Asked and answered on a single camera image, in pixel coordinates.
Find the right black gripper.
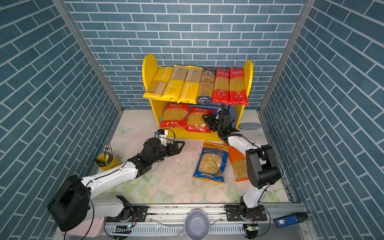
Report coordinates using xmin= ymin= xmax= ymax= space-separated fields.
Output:
xmin=202 ymin=113 xmax=224 ymax=134

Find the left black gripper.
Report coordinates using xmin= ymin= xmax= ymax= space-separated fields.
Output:
xmin=149 ymin=141 xmax=186 ymax=166

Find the red macaroni bag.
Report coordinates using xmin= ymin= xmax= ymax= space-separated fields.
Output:
xmin=160 ymin=103 xmax=190 ymax=128
xmin=185 ymin=106 xmax=216 ymax=133

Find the blue-top Moli pasta bag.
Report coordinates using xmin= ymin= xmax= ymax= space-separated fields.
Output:
xmin=196 ymin=67 xmax=216 ymax=104

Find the red spaghetti bag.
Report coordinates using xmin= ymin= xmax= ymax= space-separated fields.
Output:
xmin=230 ymin=67 xmax=249 ymax=106
xmin=213 ymin=68 xmax=230 ymax=105

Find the blue shell pasta bag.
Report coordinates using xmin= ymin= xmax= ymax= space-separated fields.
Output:
xmin=193 ymin=141 xmax=229 ymax=185

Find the yellow spaghetti bag long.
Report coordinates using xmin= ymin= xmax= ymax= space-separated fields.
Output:
xmin=160 ymin=66 xmax=189 ymax=102

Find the orange pasta bag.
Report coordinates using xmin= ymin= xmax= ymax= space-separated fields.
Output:
xmin=226 ymin=144 xmax=249 ymax=182

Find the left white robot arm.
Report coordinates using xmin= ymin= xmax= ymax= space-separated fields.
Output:
xmin=47 ymin=138 xmax=185 ymax=232

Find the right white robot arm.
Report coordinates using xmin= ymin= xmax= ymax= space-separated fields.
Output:
xmin=203 ymin=107 xmax=283 ymax=220

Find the yellow shelf unit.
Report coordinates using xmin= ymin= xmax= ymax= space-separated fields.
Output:
xmin=142 ymin=54 xmax=254 ymax=141

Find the grey oval case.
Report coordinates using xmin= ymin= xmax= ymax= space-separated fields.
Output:
xmin=239 ymin=123 xmax=262 ymax=131

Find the yellow pen cup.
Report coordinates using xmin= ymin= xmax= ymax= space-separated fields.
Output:
xmin=93 ymin=145 xmax=121 ymax=171

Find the grey bowl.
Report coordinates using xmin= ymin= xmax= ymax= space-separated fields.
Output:
xmin=178 ymin=210 xmax=211 ymax=240

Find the pink tray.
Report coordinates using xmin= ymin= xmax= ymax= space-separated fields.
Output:
xmin=67 ymin=218 xmax=106 ymax=238

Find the blue handheld device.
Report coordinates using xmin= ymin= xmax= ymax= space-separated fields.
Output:
xmin=274 ymin=213 xmax=309 ymax=228

